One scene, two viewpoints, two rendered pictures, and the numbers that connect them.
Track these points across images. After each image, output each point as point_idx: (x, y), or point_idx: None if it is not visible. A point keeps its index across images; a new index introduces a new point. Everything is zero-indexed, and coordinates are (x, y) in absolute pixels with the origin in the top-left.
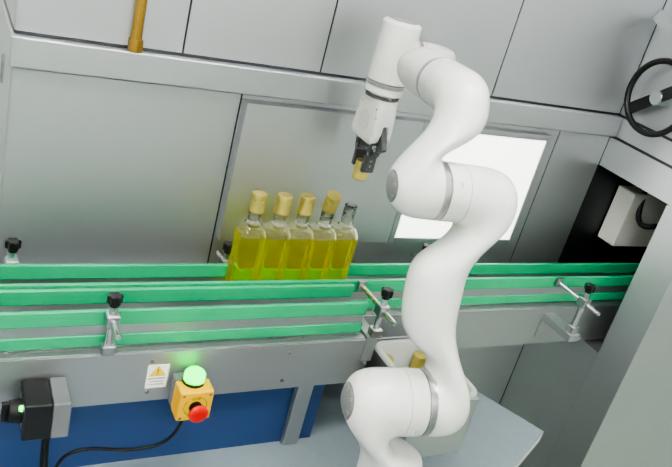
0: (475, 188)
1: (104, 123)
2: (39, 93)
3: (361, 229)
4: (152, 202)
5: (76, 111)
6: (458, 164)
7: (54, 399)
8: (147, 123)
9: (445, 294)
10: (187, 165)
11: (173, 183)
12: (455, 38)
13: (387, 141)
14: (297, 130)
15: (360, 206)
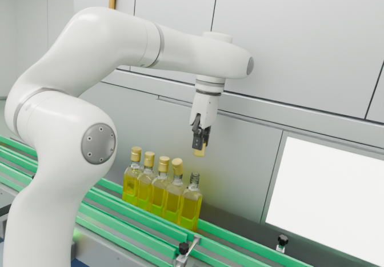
0: (34, 112)
1: (102, 104)
2: None
3: (235, 204)
4: (122, 149)
5: (92, 96)
6: (56, 92)
7: (1, 216)
8: (117, 106)
9: (8, 227)
10: (135, 132)
11: (130, 141)
12: (313, 63)
13: (202, 124)
14: (184, 120)
15: (233, 186)
